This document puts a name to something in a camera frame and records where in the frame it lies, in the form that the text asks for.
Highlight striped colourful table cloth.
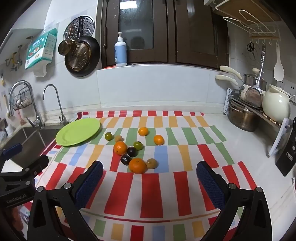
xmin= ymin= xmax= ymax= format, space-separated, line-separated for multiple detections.
xmin=17 ymin=110 xmax=258 ymax=241

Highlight white wire wall rack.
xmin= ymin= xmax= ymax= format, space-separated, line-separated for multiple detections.
xmin=214 ymin=0 xmax=281 ymax=40

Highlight small copper saucepan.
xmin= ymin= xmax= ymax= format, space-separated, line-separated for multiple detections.
xmin=58 ymin=39 xmax=75 ymax=55

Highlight black flat appliance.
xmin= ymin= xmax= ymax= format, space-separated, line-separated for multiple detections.
xmin=275 ymin=117 xmax=296 ymax=176

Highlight dark wooden window frame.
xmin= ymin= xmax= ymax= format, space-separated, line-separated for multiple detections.
xmin=96 ymin=0 xmax=229 ymax=70

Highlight white dish rack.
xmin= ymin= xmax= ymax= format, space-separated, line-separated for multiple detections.
xmin=223 ymin=88 xmax=292 ymax=130

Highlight round steel steamer rack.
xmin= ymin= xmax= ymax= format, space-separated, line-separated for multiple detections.
xmin=63 ymin=15 xmax=95 ymax=41

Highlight stainless steel sink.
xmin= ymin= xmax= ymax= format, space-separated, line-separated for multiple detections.
xmin=0 ymin=125 xmax=67 ymax=172

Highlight large orange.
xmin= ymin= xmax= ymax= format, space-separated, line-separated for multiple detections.
xmin=129 ymin=158 xmax=148 ymax=174

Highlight steel pot with lid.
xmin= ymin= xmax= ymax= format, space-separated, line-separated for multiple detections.
xmin=244 ymin=74 xmax=267 ymax=92

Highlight brass wall hook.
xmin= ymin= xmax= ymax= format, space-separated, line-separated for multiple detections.
xmin=9 ymin=52 xmax=23 ymax=72

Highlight teal plastic bag box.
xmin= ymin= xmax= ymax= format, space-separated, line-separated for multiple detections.
xmin=25 ymin=28 xmax=58 ymax=77

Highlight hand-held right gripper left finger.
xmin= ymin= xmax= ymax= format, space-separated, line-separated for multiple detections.
xmin=27 ymin=160 xmax=104 ymax=241

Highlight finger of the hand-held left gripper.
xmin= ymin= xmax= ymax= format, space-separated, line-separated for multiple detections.
xmin=0 ymin=143 xmax=23 ymax=173
xmin=0 ymin=155 xmax=49 ymax=187

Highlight white rice paddle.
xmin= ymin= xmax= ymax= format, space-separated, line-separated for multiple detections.
xmin=273 ymin=43 xmax=285 ymax=82

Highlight white cutting board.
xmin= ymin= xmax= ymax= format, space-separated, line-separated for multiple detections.
xmin=268 ymin=118 xmax=293 ymax=158

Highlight black frying pan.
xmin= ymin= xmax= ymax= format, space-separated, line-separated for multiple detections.
xmin=64 ymin=16 xmax=101 ymax=77

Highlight green plate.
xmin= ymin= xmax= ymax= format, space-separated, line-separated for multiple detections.
xmin=55 ymin=118 xmax=101 ymax=147

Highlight large steel pot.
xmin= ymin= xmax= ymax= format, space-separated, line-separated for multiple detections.
xmin=228 ymin=100 xmax=258 ymax=132

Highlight golden perforated strainer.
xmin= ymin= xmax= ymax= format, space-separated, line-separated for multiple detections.
xmin=66 ymin=42 xmax=92 ymax=71

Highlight cream-handled saucepan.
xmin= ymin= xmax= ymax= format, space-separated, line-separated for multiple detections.
xmin=216 ymin=65 xmax=250 ymax=100

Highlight black wire basket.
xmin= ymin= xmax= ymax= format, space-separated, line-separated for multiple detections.
xmin=13 ymin=88 xmax=33 ymax=110

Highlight chrome pull-down faucet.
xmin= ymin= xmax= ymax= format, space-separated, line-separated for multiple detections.
xmin=9 ymin=80 xmax=45 ymax=128

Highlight thin chrome gooseneck faucet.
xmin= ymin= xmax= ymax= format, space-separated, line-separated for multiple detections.
xmin=43 ymin=84 xmax=70 ymax=126

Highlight black kitchen scissors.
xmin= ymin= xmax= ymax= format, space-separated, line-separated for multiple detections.
xmin=246 ymin=42 xmax=256 ymax=58

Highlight cream kettle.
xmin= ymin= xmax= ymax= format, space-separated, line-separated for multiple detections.
xmin=262 ymin=84 xmax=296 ymax=123

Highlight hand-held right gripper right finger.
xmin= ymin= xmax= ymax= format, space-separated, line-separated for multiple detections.
xmin=196 ymin=161 xmax=273 ymax=241

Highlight blue white soap pump bottle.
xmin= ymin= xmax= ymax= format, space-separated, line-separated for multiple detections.
xmin=114 ymin=32 xmax=128 ymax=67

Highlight medium orange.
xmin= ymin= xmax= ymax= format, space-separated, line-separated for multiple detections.
xmin=114 ymin=141 xmax=128 ymax=155

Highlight steel spatula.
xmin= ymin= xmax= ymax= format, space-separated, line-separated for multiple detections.
xmin=245 ymin=46 xmax=266 ymax=107

